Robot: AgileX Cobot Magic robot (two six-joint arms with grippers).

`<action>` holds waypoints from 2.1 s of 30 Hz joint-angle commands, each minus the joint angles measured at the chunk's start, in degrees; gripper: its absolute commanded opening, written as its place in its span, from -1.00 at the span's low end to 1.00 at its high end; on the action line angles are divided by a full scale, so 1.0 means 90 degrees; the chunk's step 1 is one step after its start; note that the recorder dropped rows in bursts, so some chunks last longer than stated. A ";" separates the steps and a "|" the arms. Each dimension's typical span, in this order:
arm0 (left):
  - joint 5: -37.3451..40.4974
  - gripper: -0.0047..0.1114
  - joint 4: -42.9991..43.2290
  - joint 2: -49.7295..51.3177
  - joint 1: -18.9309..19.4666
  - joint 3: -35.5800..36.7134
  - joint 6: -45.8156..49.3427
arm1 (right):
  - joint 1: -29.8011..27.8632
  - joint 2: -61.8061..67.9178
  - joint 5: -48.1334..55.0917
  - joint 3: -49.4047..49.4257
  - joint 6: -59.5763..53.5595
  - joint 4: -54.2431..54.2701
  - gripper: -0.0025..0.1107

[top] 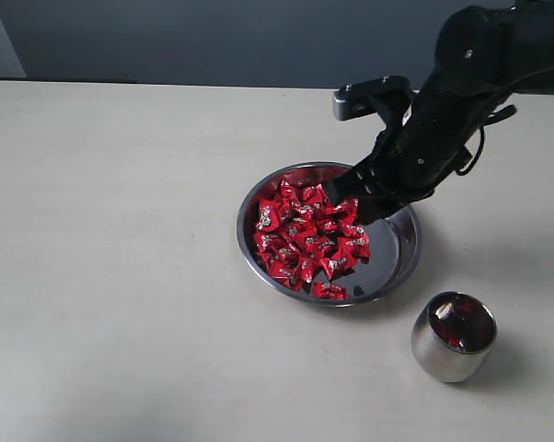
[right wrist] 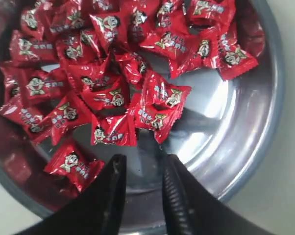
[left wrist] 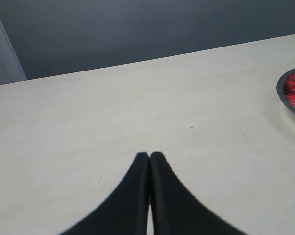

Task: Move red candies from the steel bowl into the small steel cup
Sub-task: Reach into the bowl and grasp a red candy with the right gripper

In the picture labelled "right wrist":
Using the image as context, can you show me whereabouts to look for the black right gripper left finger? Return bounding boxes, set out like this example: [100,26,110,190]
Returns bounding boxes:
[22,154,127,235]

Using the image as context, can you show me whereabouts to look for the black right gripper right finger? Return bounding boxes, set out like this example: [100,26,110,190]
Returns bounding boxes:
[162,154,269,235]

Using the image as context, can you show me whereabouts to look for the red candy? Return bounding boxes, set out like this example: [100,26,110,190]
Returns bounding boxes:
[0,95,51,144]
[44,139,105,192]

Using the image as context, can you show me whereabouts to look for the round steel plate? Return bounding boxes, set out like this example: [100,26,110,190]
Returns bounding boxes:
[0,0,285,229]

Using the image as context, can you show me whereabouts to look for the red candy front left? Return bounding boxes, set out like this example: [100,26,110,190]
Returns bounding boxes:
[0,95,51,144]

